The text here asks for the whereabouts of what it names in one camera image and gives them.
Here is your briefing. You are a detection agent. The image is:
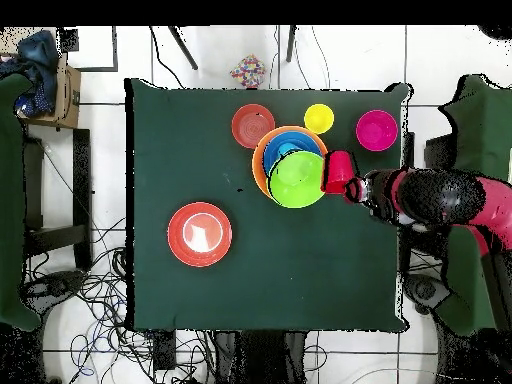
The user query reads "blue cup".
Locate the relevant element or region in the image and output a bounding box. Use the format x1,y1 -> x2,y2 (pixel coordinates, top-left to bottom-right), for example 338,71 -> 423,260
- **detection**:
278,142 -> 303,158

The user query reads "small red bowl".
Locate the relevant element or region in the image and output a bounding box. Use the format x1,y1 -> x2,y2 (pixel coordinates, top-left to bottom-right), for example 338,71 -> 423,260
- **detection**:
230,103 -> 276,150

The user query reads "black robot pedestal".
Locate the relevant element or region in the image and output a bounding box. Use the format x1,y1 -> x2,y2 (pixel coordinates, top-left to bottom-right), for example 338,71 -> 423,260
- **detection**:
213,330 -> 309,384

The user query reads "red cup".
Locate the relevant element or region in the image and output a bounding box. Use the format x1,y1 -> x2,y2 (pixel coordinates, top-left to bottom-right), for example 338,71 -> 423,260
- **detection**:
320,150 -> 356,196

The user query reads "pink bowl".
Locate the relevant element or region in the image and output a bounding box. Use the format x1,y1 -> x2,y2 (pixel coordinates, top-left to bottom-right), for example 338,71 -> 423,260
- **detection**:
355,109 -> 400,153

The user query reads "colourful patterned box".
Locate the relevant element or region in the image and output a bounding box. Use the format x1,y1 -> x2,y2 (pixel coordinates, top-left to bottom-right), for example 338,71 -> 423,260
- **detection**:
229,54 -> 267,89

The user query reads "green cloth covered table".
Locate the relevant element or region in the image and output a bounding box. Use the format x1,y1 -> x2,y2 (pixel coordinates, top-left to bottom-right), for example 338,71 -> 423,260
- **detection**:
433,74 -> 512,337
0,73 -> 42,332

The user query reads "blue cloth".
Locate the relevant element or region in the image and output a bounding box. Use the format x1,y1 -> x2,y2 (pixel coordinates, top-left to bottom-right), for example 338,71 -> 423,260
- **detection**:
0,30 -> 60,117

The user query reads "black floor box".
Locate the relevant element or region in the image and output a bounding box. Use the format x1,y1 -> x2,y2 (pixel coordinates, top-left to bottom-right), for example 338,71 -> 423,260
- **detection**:
153,330 -> 177,371

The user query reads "black floor frame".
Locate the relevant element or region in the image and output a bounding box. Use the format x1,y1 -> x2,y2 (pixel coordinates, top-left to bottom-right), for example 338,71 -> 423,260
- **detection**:
59,25 -> 120,74

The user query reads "large blue bowl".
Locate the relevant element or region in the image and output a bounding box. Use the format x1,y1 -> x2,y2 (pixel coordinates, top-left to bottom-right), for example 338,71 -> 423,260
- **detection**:
262,131 -> 324,179

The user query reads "yellow cup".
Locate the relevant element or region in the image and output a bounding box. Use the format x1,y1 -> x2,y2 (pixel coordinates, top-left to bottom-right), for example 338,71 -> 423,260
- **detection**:
303,103 -> 336,135

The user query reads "black stool frame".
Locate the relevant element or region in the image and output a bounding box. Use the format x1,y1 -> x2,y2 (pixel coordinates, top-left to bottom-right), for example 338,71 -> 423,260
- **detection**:
22,128 -> 94,272

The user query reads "green bowl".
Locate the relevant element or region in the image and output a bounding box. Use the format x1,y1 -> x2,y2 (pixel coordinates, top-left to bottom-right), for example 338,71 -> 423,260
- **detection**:
268,150 -> 327,210

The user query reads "large orange bowl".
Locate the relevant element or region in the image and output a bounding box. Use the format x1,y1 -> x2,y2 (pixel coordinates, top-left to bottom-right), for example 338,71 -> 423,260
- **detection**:
251,125 -> 330,201

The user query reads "cardboard box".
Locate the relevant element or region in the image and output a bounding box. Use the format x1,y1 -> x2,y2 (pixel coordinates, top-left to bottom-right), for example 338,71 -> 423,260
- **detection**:
19,53 -> 82,130

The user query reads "black tripod leg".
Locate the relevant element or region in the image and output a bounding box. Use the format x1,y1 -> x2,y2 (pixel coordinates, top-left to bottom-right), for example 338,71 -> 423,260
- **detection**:
167,25 -> 200,72
285,25 -> 298,64

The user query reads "wide red bowl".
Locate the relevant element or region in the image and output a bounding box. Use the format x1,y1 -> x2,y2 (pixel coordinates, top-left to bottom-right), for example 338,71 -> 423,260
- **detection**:
167,201 -> 234,268

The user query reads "tangle of cables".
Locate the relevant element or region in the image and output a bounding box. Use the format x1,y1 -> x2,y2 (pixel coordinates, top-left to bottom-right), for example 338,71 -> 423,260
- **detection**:
21,217 -> 217,384

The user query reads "dark green tablecloth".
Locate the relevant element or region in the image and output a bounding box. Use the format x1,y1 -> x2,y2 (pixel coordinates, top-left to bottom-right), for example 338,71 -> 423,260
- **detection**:
125,77 -> 413,333

